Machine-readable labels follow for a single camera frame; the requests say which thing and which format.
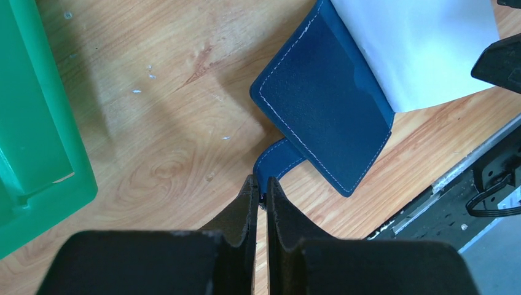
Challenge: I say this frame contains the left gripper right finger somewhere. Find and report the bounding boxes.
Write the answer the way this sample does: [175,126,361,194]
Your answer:
[266,177,478,294]

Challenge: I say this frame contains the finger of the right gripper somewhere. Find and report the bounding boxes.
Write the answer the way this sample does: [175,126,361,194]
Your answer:
[471,34,520,94]

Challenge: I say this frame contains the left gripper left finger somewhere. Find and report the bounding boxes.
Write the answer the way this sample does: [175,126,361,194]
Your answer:
[38,175,259,294]

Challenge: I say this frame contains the navy blue card holder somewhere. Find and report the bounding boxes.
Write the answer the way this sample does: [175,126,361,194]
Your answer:
[249,1,394,197]

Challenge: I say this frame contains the green plastic bin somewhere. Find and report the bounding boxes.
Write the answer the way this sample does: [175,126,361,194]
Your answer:
[1,1,98,257]

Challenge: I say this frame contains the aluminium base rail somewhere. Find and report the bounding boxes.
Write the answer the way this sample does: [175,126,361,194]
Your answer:
[367,116,520,251]

